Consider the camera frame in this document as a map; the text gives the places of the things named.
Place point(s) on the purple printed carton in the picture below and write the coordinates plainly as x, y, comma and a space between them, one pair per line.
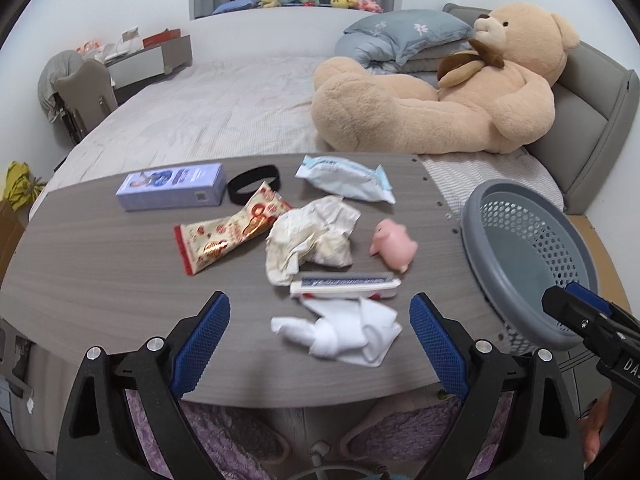
170, 187

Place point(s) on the black elastic band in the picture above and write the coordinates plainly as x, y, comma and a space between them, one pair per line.
252, 172

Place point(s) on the white sock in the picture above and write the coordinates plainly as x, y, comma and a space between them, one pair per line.
350, 335

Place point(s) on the blue-grey floral pillow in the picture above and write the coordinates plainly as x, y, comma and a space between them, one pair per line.
410, 30

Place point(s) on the large beige teddy bear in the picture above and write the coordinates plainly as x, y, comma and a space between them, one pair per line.
450, 110

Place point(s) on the yellow and red plush toy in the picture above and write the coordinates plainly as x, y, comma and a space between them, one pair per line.
344, 2

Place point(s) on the grey chair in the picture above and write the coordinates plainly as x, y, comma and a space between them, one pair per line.
85, 95

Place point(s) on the small white box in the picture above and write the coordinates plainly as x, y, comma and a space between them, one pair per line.
130, 35

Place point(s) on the person's left leg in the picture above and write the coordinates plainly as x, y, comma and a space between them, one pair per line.
220, 440

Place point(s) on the red and beige snack wrapper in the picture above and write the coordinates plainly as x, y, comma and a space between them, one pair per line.
225, 232

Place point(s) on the brown cardboard box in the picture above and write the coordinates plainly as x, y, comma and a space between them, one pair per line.
10, 235

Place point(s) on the person's leg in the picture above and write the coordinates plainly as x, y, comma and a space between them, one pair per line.
415, 425
220, 440

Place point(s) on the grey and white desk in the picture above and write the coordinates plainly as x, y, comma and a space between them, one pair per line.
150, 57

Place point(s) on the pink plush toy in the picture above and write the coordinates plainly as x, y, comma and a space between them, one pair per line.
371, 4

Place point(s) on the white and blue toothpaste box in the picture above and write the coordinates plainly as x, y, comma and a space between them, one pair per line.
345, 286

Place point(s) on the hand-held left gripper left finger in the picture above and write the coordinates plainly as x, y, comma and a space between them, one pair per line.
200, 345

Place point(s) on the small yellow plush toy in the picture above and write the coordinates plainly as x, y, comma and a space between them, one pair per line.
268, 2

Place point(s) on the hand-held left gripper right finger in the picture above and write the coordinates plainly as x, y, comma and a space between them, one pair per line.
437, 345

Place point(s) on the white and blue wipes packet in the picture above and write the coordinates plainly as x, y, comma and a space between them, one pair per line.
340, 177

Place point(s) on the person's right leg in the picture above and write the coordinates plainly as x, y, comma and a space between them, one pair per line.
415, 425

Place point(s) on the bed with checked sheet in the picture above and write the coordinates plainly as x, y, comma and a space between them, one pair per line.
225, 105

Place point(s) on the red box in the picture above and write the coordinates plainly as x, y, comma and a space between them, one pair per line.
162, 38

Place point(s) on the blue cushion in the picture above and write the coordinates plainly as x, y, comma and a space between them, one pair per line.
235, 6

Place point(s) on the person's right hand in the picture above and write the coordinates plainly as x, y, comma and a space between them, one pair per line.
597, 430

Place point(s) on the grey padded headboard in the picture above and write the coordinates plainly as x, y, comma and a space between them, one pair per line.
585, 135

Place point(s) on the grey perforated plastic basket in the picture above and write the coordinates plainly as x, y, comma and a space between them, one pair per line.
520, 260

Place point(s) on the pink pig toy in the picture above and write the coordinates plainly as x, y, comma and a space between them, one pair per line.
392, 247

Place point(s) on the crumpled white paper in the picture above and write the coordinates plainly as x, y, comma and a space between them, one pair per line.
305, 240

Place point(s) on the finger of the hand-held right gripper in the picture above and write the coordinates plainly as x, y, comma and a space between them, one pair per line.
590, 300
565, 310

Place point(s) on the grey clothing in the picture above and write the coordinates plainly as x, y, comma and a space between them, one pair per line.
52, 80

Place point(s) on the yellow bag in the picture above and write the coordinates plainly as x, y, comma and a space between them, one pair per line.
20, 185

